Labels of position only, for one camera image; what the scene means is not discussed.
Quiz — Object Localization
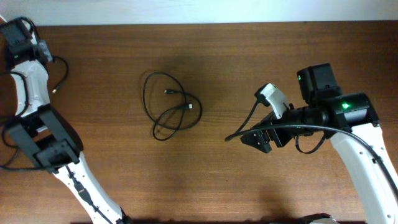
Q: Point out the black thick USB cable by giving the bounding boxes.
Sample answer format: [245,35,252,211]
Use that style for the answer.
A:
[142,72,203,141]

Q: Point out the black left camera cable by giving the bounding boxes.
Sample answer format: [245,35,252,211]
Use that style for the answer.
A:
[63,164,114,224]

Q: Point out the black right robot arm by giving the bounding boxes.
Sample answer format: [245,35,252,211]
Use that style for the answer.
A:
[232,63,397,223]

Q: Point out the black thin USB cable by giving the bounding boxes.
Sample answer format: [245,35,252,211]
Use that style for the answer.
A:
[51,55,70,94]

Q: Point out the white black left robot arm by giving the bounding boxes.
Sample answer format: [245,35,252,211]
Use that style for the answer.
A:
[1,17,132,223]

